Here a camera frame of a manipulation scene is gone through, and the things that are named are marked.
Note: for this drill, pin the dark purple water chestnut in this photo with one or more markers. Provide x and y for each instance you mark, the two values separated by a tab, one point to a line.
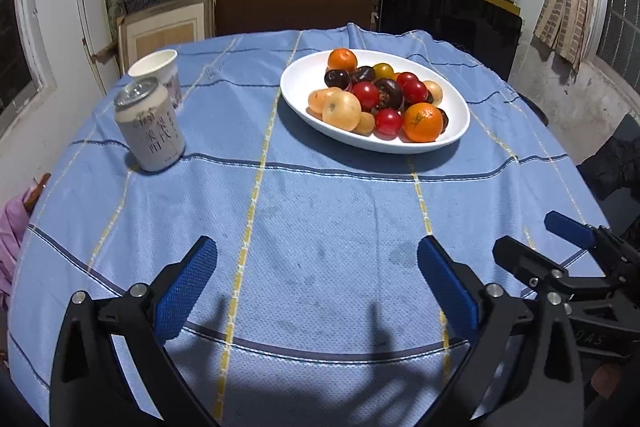
363	73
389	92
444	119

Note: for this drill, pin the dark purple plum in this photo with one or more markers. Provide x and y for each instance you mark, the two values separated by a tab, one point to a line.
336	78

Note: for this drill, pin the black panel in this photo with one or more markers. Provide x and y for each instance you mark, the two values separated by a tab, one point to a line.
450	22

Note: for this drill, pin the large orange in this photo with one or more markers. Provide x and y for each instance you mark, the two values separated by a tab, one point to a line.
424	122

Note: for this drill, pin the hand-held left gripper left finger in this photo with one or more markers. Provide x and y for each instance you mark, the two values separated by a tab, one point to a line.
185	292

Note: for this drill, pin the pale yellow round fruit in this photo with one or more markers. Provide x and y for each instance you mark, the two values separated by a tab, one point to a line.
318	99
341	109

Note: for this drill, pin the white paper cup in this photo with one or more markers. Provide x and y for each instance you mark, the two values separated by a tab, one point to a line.
160	67

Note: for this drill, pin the dark cloth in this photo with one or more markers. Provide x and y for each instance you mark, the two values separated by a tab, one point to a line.
612	162

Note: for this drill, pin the person's right hand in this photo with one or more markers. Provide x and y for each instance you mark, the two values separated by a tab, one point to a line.
607	381

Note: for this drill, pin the blue checked tablecloth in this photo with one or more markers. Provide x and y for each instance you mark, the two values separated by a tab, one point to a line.
325	217

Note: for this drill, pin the window with metal grille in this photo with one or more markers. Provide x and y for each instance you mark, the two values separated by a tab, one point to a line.
622	22

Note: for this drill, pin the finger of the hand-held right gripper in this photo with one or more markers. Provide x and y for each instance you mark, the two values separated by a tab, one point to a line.
520	257
570	229

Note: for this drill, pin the brown board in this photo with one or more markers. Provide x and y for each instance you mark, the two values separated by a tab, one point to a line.
290	4

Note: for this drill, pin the white oval plate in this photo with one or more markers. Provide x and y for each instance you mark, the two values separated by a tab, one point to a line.
305	77

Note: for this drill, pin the red tomato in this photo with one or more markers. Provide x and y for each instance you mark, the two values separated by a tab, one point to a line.
388	122
406	79
366	94
415	92

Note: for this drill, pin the pink cloth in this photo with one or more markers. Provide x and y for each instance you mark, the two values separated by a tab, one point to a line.
12	247

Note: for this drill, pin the small orange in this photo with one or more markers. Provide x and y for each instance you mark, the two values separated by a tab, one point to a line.
342	59

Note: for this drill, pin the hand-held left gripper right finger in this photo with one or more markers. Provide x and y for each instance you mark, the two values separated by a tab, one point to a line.
447	287

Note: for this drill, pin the white drink can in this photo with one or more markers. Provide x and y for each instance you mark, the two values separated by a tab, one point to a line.
150	132

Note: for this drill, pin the brown wooden stick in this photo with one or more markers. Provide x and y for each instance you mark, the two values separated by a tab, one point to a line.
40	188

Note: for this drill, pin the white framed window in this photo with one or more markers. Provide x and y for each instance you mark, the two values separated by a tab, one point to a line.
15	52

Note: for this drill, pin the yellow orange tomato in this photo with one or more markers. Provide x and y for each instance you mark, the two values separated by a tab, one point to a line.
384	70

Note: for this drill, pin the small tan round fruit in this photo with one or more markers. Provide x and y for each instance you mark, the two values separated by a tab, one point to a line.
365	124

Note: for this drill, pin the framed picture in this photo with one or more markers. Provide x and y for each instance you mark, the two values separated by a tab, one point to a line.
165	32

